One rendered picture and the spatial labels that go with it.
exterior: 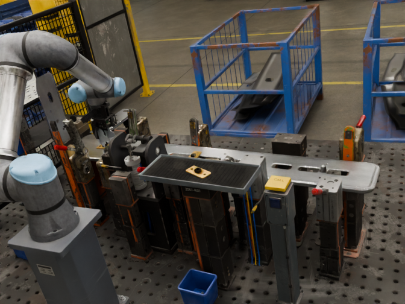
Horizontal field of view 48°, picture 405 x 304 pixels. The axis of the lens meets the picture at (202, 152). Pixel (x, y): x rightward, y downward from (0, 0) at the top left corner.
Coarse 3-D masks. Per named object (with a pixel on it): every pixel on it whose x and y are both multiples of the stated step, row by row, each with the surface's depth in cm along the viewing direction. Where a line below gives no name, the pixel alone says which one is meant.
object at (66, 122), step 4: (72, 116) 187; (64, 120) 185; (68, 120) 184; (72, 120) 187; (76, 120) 188; (64, 124) 184; (68, 124) 184; (72, 124) 185; (68, 128) 186; (72, 128) 186; (76, 128) 187; (68, 132) 188; (72, 132) 187; (76, 132) 188; (72, 136) 188; (76, 136) 188; (72, 140) 190; (76, 140) 189; (80, 140) 190; (76, 144) 191; (80, 144) 190; (80, 148) 191; (80, 152) 195
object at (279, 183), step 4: (272, 176) 132; (276, 176) 132; (280, 176) 132; (268, 180) 131; (272, 180) 130; (276, 180) 130; (280, 180) 130; (284, 180) 129; (288, 180) 129; (268, 184) 129; (272, 184) 129; (276, 184) 128; (280, 184) 128; (284, 184) 128; (288, 184) 128; (268, 188) 128; (272, 188) 128; (276, 188) 127; (280, 188) 126; (284, 188) 126
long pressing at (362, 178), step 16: (96, 144) 211; (96, 160) 198; (272, 160) 172; (288, 160) 170; (304, 160) 168; (320, 160) 166; (336, 160) 164; (288, 176) 160; (304, 176) 159; (320, 176) 157; (336, 176) 155; (352, 176) 154; (368, 176) 152; (368, 192) 146
